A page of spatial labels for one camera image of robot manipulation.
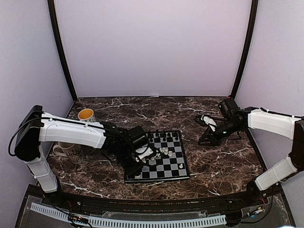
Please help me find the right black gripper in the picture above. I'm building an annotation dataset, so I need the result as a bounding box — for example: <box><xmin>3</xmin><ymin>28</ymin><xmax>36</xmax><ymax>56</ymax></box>
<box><xmin>198</xmin><ymin>119</ymin><xmax>242</xmax><ymax>146</ymax></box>

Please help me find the black grey chess board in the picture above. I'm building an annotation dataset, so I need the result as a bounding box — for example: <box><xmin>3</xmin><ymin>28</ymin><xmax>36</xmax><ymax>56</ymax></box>
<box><xmin>124</xmin><ymin>130</ymin><xmax>190</xmax><ymax>183</ymax></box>

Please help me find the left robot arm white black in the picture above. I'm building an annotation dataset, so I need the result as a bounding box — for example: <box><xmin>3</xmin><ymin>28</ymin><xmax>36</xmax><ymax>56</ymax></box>
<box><xmin>8</xmin><ymin>105</ymin><xmax>153</xmax><ymax>207</ymax></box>

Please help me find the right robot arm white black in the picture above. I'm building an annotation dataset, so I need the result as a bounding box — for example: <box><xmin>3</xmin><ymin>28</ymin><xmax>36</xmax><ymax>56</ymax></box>
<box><xmin>194</xmin><ymin>97</ymin><xmax>304</xmax><ymax>206</ymax></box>

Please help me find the black chess pieces row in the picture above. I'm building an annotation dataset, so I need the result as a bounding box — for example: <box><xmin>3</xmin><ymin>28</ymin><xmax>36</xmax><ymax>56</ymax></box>
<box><xmin>146</xmin><ymin>130</ymin><xmax>180</xmax><ymax>143</ymax></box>

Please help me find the white mug floral pattern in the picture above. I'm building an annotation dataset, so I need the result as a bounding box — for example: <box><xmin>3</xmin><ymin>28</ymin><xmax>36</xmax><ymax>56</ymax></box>
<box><xmin>53</xmin><ymin>142</ymin><xmax>85</xmax><ymax>164</ymax></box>

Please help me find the white mug orange inside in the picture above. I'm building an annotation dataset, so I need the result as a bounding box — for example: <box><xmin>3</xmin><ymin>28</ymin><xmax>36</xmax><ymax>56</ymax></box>
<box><xmin>77</xmin><ymin>108</ymin><xmax>96</xmax><ymax>123</ymax></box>

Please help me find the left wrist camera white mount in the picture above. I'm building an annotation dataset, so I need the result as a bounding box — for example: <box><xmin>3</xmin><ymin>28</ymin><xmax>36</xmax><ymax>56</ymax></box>
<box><xmin>135</xmin><ymin>146</ymin><xmax>154</xmax><ymax>163</ymax></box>

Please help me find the black front rail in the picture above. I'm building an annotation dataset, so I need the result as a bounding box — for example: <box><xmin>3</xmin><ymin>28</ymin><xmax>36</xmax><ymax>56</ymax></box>
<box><xmin>63</xmin><ymin>192</ymin><xmax>246</xmax><ymax>212</ymax></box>

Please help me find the white slotted cable duct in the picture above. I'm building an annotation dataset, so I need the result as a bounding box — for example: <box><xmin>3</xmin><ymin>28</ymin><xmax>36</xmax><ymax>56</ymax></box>
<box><xmin>30</xmin><ymin>202</ymin><xmax>227</xmax><ymax>228</ymax></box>

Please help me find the right black frame post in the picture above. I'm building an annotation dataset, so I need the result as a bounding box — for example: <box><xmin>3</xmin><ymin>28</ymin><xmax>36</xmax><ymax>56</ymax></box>
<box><xmin>230</xmin><ymin>0</ymin><xmax>258</xmax><ymax>98</ymax></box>

